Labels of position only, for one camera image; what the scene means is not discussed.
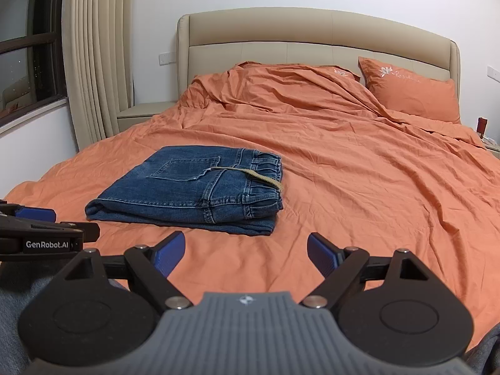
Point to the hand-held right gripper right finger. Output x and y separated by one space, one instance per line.
322 256

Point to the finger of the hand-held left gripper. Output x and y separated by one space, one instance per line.
35 215
90 232

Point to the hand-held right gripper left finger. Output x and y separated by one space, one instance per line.
170 254

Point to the blue denim pants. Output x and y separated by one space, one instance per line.
172 187

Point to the orange bed duvet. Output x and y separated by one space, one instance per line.
351 172

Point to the beige empty nightstand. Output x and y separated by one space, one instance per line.
140 111

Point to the dark framed window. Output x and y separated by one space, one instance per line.
31 47

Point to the beige curtain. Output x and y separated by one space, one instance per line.
97 54

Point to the orange pillow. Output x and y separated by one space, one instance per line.
410 90

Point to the red cup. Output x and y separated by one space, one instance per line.
481 125

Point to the beige padded headboard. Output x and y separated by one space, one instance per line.
297 35

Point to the white wall socket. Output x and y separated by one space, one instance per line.
167 58

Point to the white wall switch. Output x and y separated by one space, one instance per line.
493 71

